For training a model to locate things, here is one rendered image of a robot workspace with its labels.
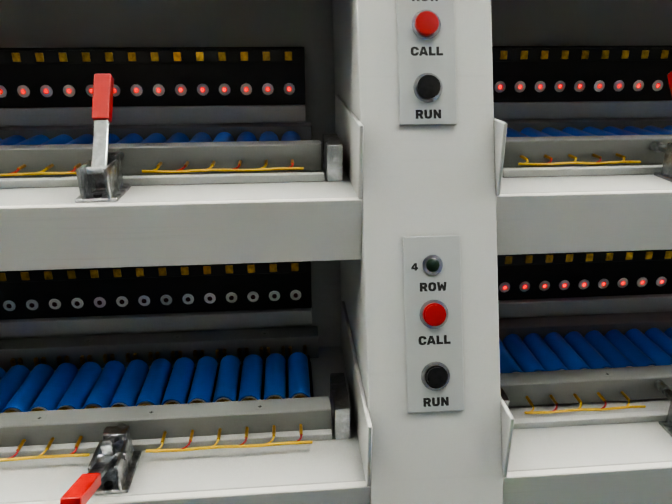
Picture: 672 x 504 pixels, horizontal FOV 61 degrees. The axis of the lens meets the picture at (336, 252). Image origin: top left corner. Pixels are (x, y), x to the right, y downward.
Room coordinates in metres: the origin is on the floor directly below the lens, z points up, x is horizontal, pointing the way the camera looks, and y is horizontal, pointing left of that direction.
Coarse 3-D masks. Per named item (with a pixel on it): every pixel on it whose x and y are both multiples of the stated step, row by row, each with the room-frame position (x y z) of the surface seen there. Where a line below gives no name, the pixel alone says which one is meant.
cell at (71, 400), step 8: (80, 368) 0.50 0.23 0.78; (88, 368) 0.50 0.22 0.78; (96, 368) 0.51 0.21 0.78; (80, 376) 0.49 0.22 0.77; (88, 376) 0.49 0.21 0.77; (96, 376) 0.50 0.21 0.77; (72, 384) 0.48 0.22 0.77; (80, 384) 0.48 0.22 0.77; (88, 384) 0.48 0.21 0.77; (72, 392) 0.47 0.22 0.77; (80, 392) 0.47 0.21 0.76; (88, 392) 0.48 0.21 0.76; (64, 400) 0.46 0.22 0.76; (72, 400) 0.46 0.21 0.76; (80, 400) 0.46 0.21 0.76; (56, 408) 0.45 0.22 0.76; (72, 408) 0.45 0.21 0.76; (80, 408) 0.46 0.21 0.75
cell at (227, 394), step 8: (224, 360) 0.51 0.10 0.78; (232, 360) 0.51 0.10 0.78; (224, 368) 0.50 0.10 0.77; (232, 368) 0.50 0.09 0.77; (224, 376) 0.49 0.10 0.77; (232, 376) 0.49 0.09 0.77; (216, 384) 0.48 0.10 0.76; (224, 384) 0.48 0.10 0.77; (232, 384) 0.48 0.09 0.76; (216, 392) 0.47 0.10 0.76; (224, 392) 0.47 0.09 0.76; (232, 392) 0.47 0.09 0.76; (216, 400) 0.46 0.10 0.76; (232, 400) 0.46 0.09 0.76
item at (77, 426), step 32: (0, 416) 0.43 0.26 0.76; (32, 416) 0.43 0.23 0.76; (64, 416) 0.43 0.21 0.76; (96, 416) 0.43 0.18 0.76; (128, 416) 0.43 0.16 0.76; (160, 416) 0.43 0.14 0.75; (192, 416) 0.43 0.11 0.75; (224, 416) 0.43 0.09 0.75; (256, 416) 0.43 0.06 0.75; (288, 416) 0.44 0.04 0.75; (320, 416) 0.44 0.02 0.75; (160, 448) 0.42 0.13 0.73; (192, 448) 0.42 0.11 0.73
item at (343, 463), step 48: (0, 336) 0.54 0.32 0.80; (336, 384) 0.46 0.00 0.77; (336, 432) 0.44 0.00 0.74; (0, 480) 0.40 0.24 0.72; (48, 480) 0.40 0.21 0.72; (144, 480) 0.40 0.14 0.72; (192, 480) 0.40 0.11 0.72; (240, 480) 0.40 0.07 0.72; (288, 480) 0.40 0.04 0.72; (336, 480) 0.40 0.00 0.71
